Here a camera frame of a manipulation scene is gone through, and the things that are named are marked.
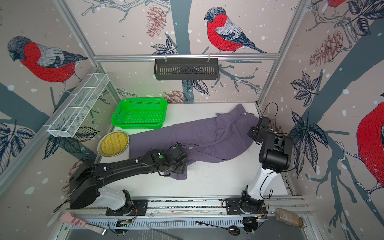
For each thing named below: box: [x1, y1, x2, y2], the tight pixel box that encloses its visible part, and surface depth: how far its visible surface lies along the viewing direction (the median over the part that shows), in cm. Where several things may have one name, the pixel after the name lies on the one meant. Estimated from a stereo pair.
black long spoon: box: [195, 221, 240, 236], surface depth 68 cm
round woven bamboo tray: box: [97, 130, 129, 157], surface depth 99 cm
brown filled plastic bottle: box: [275, 207, 306, 229], surface depth 68 cm
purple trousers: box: [128, 104, 260, 181], surface depth 102 cm
